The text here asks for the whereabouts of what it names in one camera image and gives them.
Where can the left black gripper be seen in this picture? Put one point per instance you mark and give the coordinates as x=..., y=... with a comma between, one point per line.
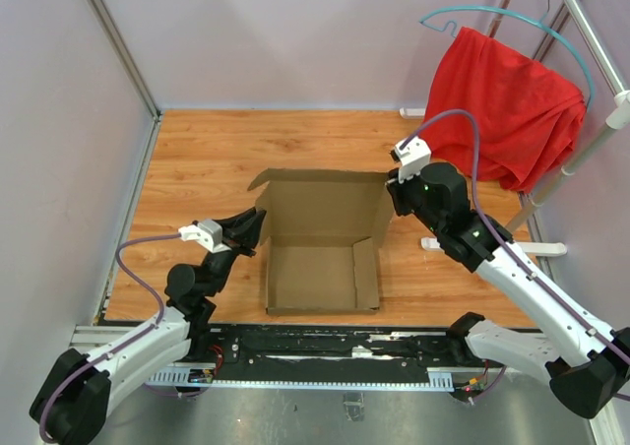
x=241, y=231

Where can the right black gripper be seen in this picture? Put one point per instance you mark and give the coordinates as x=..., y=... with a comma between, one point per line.
x=396, y=188

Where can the brown cardboard box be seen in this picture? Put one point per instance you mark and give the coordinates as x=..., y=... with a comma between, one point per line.
x=322, y=232

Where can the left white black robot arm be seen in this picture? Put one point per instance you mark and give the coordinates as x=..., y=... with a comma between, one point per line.
x=81, y=390

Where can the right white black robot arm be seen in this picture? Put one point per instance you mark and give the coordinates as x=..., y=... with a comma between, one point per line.
x=583, y=360

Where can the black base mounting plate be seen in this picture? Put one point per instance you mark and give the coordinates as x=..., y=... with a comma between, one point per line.
x=344, y=349

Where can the red cloth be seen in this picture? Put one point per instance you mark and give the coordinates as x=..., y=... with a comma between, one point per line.
x=529, y=116

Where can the white metal clothes rack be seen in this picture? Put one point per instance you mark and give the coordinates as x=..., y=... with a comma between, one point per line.
x=615, y=121

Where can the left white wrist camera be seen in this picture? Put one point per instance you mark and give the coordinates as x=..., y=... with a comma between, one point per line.
x=207, y=233

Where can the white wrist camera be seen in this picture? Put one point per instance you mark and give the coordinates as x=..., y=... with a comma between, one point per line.
x=207, y=233
x=412, y=154

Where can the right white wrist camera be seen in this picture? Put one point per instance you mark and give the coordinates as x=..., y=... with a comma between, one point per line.
x=412, y=154

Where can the grey slotted cable duct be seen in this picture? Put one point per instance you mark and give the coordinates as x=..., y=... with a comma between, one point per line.
x=316, y=374

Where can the aluminium corner post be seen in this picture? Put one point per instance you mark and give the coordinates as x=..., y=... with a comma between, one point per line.
x=120, y=48

